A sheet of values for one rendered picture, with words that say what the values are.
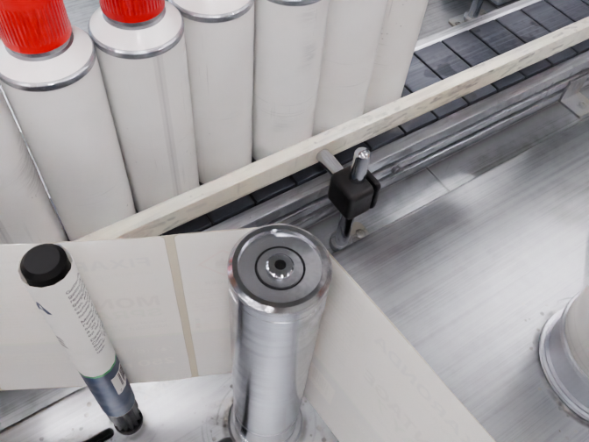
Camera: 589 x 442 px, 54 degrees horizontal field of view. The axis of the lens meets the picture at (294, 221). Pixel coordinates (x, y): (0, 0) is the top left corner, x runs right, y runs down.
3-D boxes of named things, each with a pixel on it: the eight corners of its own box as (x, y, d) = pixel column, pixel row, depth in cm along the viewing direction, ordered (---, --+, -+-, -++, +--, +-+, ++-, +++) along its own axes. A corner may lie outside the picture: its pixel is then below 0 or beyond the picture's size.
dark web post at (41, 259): (121, 441, 35) (24, 289, 20) (109, 417, 36) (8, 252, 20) (148, 425, 35) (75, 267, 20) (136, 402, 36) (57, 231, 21)
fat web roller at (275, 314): (251, 476, 34) (259, 346, 19) (214, 409, 36) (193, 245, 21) (315, 433, 36) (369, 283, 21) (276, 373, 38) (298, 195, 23)
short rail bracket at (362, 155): (336, 265, 49) (359, 173, 39) (316, 239, 50) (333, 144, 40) (366, 248, 50) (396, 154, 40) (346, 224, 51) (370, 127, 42)
